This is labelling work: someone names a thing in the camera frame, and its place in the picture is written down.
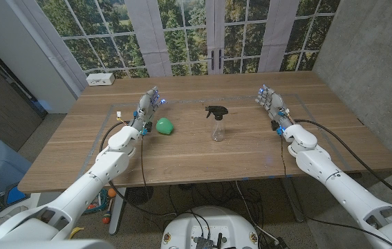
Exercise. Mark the black trigger spray head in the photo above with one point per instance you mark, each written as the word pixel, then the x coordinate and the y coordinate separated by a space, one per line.
pixel 217 111

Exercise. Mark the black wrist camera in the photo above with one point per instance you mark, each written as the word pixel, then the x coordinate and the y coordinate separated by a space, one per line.
pixel 274 125
pixel 149 127

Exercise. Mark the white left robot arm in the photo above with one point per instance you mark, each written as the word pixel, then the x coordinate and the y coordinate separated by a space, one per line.
pixel 88 183

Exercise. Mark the blue and black chair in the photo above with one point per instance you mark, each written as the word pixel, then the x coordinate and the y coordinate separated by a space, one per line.
pixel 12 195

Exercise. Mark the teal toy basket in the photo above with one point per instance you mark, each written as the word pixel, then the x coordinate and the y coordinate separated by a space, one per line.
pixel 101 202

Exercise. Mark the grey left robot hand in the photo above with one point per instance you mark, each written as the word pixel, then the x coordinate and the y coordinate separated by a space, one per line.
pixel 145 109

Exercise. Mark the white robot torso shell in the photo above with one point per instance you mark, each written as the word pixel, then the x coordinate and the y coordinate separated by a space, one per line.
pixel 43 244

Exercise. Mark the green ball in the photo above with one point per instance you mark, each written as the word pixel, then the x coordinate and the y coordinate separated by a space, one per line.
pixel 164 126

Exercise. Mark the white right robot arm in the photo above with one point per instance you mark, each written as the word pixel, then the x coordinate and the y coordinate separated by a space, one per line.
pixel 341 186

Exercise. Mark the grey table leg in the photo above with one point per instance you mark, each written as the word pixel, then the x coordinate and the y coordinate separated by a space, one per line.
pixel 294 204

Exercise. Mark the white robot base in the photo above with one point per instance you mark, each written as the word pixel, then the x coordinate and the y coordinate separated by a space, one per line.
pixel 213 224

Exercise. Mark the white power strip box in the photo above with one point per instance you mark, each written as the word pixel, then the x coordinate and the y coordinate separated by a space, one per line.
pixel 100 79

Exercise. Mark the black round fan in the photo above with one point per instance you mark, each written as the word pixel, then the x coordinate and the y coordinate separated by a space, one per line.
pixel 139 194

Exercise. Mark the white table leg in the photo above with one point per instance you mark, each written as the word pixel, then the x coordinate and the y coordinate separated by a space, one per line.
pixel 116 214

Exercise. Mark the colourful toy maraca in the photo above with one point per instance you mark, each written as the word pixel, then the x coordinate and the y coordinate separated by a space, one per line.
pixel 106 218

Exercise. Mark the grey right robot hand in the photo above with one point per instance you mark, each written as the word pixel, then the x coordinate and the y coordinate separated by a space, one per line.
pixel 274 103

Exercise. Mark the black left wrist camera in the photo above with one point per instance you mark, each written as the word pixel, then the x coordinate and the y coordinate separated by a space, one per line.
pixel 149 127

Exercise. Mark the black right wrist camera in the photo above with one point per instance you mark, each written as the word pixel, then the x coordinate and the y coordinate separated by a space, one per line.
pixel 274 125

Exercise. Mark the yellow toy banana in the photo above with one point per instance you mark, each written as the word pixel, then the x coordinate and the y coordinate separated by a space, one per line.
pixel 76 231

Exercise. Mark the orange ball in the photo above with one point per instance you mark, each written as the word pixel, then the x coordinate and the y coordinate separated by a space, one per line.
pixel 112 192

